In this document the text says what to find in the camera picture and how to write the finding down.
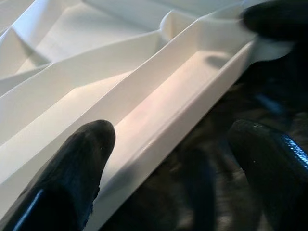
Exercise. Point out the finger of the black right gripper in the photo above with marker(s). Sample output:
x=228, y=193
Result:
x=276, y=19

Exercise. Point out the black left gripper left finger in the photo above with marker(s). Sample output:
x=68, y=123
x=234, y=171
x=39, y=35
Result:
x=60, y=180

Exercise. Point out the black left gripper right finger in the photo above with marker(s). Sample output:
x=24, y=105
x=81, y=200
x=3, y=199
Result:
x=269, y=173

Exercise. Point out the white plastic table top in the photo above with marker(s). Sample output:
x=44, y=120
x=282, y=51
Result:
x=144, y=84

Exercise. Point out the black plastic sheet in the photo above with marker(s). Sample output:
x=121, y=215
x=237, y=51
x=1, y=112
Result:
x=192, y=180

